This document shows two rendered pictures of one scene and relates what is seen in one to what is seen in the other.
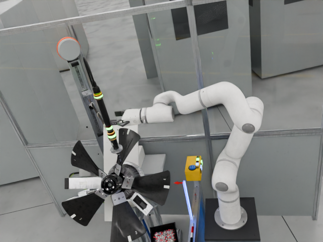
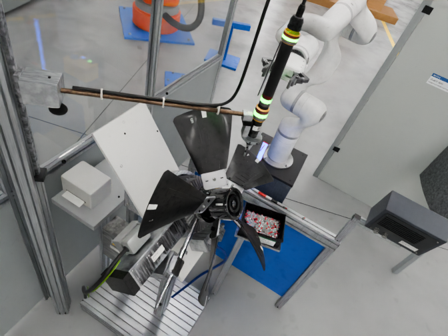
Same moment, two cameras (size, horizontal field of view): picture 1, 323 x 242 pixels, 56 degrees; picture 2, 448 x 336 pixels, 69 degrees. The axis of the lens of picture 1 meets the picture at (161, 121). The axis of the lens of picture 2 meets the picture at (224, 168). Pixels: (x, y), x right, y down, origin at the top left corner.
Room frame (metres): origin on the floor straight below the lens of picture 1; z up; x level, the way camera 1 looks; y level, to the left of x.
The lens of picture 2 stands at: (1.50, 1.15, 2.12)
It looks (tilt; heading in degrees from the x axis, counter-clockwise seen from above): 44 degrees down; 269
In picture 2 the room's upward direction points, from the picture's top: 19 degrees clockwise
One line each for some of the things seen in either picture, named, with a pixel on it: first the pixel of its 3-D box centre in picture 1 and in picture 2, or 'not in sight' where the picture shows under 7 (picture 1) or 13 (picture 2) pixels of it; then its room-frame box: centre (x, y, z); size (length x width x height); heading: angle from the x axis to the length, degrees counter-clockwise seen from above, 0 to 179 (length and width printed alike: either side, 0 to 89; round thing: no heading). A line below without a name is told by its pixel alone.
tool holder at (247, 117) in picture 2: (114, 142); (252, 126); (1.43, 0.29, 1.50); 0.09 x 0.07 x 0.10; 18
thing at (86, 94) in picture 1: (87, 97); (40, 87); (2.02, 0.48, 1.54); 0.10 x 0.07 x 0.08; 18
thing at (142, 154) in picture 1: (132, 156); (84, 186); (2.03, 0.30, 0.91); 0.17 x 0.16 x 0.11; 163
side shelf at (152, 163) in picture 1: (142, 165); (102, 189); (1.98, 0.24, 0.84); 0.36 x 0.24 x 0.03; 73
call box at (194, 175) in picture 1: (193, 168); not in sight; (1.60, -0.15, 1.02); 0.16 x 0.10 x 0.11; 163
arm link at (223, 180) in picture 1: (225, 183); (303, 117); (1.18, -0.26, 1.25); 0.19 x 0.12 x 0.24; 154
